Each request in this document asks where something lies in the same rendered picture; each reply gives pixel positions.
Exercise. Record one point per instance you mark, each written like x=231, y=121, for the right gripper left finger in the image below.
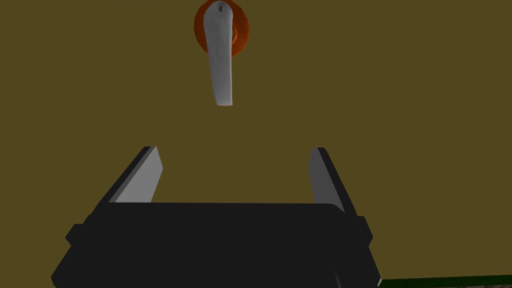
x=138, y=182

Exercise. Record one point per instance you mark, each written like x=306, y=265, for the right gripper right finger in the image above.
x=326, y=182

